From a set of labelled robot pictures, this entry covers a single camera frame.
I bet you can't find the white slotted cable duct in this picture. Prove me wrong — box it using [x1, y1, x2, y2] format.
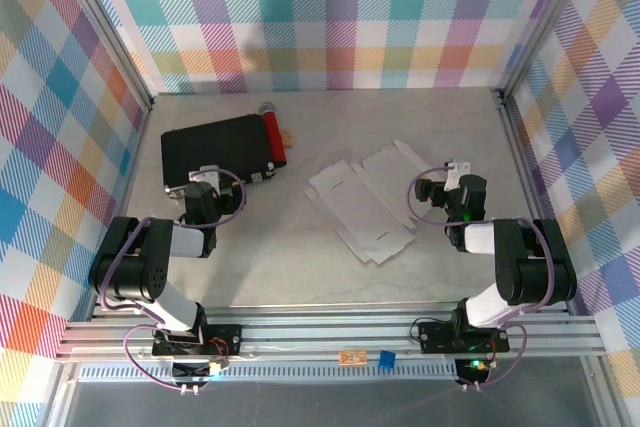
[77, 364, 461, 384]

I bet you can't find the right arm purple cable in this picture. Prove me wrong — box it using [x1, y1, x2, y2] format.
[407, 165, 557, 391]

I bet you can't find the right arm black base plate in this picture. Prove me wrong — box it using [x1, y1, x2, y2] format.
[417, 319, 511, 354]

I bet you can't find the black hard case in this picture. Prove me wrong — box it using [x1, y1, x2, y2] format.
[159, 113, 279, 198]

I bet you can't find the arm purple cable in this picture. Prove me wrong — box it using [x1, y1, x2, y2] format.
[97, 169, 246, 393]
[407, 165, 557, 391]

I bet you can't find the aluminium side rail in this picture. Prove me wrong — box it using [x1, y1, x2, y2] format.
[494, 91, 571, 313]

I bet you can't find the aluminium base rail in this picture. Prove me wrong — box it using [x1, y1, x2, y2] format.
[58, 302, 609, 363]

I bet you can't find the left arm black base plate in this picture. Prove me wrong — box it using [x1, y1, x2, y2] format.
[151, 322, 244, 356]

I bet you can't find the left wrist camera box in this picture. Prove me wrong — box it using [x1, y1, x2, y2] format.
[189, 165, 244, 214]

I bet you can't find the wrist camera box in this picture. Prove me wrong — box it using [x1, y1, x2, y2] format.
[413, 158, 472, 206]
[189, 165, 244, 214]

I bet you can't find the aluminium frame post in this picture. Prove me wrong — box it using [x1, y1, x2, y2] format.
[47, 0, 157, 113]
[497, 0, 601, 98]

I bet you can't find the white paper box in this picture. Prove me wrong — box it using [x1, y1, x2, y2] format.
[303, 139, 454, 267]

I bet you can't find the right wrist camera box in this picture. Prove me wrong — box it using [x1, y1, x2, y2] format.
[413, 158, 472, 206]

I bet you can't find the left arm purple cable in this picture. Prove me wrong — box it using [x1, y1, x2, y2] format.
[97, 169, 246, 393]

